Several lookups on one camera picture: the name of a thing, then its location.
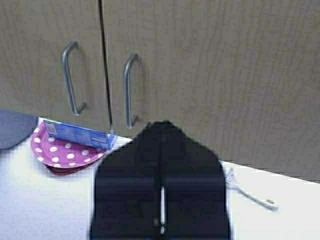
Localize door handle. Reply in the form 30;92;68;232
123;53;139;129
61;40;87;116

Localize red plate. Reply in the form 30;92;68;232
45;163;93;176

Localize blue cardboard box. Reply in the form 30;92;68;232
43;119;118;151

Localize dark grey pot lid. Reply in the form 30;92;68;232
0;109;39;151

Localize cabinet door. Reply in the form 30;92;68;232
0;0;110;132
101;0;320;183

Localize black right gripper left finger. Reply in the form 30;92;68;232
88;122;163;240

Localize pink polka dot plate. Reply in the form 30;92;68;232
30;123;107;169

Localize cream frying pan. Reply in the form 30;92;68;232
225;167;279;211

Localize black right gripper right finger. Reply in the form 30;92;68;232
161;121;230;240

